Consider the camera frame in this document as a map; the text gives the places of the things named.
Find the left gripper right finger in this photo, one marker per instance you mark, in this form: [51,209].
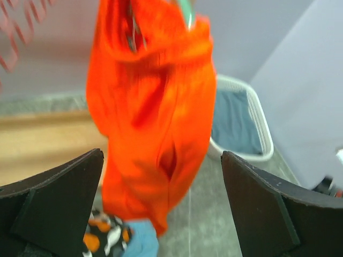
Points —
[274,217]

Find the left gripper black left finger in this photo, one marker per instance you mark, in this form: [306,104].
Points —
[50,210]

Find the orange shorts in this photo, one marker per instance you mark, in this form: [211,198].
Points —
[150,90]

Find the green plastic hanger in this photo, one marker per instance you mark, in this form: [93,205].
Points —
[186,8]

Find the patterned camouflage shorts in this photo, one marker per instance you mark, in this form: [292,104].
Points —
[105,235]

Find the light blue shorts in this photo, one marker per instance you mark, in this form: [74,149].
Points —
[144,242]

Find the right pink plastic hanger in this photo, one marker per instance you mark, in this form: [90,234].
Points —
[35,12]

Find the wooden clothes rack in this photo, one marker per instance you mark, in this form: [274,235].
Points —
[31,144]

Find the blue-grey cloth in basket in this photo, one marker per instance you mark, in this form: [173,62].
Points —
[233,129]

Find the white plastic basket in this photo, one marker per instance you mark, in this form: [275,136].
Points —
[257,115]

